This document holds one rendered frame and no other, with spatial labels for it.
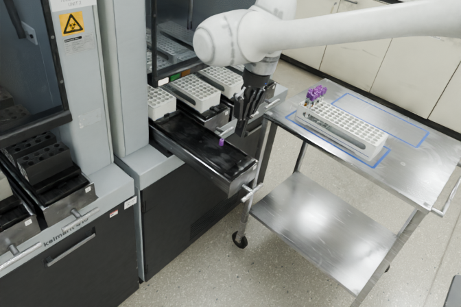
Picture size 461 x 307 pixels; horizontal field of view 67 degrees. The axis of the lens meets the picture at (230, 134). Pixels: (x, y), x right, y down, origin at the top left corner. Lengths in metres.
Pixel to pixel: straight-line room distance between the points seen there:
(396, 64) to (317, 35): 2.51
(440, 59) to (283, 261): 1.97
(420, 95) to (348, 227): 1.73
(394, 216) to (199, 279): 1.22
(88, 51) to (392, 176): 0.93
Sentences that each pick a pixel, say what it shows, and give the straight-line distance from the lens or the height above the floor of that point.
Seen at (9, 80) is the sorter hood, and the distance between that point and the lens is 0.83.
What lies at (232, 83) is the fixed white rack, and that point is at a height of 0.86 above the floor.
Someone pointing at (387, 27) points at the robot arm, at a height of 1.31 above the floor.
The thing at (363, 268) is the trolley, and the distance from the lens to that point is 1.61.
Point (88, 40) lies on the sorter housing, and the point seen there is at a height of 1.15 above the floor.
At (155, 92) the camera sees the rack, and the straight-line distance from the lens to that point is 1.23.
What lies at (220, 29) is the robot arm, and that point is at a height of 1.25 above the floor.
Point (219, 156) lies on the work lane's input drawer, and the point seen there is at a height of 0.80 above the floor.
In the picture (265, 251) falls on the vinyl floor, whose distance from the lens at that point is 1.85.
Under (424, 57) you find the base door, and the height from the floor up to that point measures 0.54.
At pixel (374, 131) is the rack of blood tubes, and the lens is 1.22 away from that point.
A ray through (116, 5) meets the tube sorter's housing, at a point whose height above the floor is 1.21.
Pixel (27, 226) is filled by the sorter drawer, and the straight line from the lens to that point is 0.96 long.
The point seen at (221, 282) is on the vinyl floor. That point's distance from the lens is 1.72.
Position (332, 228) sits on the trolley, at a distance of 1.68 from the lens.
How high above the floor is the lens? 1.50
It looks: 37 degrees down
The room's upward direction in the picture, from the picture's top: 9 degrees clockwise
